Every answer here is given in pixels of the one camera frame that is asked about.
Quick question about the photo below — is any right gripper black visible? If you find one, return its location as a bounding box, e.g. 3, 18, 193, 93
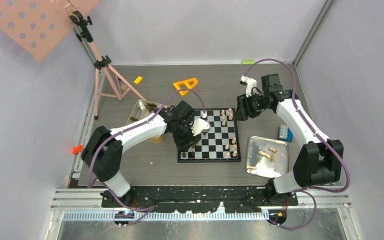
233, 91, 271, 121

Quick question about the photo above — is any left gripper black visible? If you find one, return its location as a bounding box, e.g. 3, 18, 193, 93
172, 120, 200, 151

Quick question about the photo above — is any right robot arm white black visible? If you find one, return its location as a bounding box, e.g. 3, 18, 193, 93
234, 74, 344, 205

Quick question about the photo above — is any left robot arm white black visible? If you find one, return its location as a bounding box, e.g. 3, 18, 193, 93
80, 100, 211, 207

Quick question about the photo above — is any dark wooden chess piece pair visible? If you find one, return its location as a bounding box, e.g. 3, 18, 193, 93
145, 103, 158, 112

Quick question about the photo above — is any pink perforated board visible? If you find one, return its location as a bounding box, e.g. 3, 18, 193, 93
0, 0, 99, 62

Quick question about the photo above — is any gold-rimmed metal tin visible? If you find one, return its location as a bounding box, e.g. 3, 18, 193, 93
126, 99, 162, 125

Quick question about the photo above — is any blue toy brick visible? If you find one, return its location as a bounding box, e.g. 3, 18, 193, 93
277, 124, 294, 143

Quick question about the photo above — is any black white chessboard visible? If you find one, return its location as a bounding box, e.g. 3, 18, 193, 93
177, 108, 242, 163

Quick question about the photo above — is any yellow block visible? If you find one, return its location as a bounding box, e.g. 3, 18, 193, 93
134, 76, 143, 85

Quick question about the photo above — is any natural wooden cube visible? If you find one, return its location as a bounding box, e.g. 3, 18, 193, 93
120, 84, 128, 92

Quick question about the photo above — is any silver tin lid tray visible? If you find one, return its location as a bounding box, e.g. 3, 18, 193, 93
246, 136, 289, 179

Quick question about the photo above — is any light pawn beside tray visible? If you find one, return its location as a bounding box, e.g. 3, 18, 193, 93
246, 165, 258, 171

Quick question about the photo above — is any pink tripod stand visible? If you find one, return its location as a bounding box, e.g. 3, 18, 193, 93
69, 10, 146, 120

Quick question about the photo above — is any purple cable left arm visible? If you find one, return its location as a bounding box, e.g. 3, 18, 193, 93
89, 88, 208, 227

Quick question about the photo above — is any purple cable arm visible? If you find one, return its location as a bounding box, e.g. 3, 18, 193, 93
89, 88, 208, 227
243, 58, 352, 231

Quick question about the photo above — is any orange plastic triangle frame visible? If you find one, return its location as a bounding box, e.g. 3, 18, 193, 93
172, 78, 199, 97

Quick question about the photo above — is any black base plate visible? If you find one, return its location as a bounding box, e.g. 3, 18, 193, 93
100, 185, 298, 214

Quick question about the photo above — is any red clip on rail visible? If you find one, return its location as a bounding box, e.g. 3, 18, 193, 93
71, 144, 83, 155

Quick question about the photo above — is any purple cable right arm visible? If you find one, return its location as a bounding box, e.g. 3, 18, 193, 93
243, 58, 352, 231

